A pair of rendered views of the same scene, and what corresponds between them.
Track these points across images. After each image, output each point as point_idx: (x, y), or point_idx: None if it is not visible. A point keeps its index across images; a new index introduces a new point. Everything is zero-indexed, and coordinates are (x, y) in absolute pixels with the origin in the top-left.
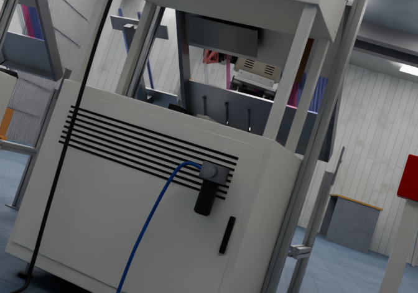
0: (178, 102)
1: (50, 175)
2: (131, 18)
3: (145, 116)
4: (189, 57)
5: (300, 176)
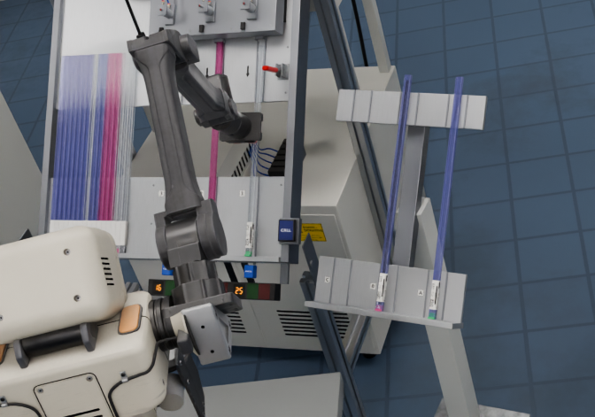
0: (310, 236)
1: None
2: (427, 93)
3: None
4: (287, 131)
5: None
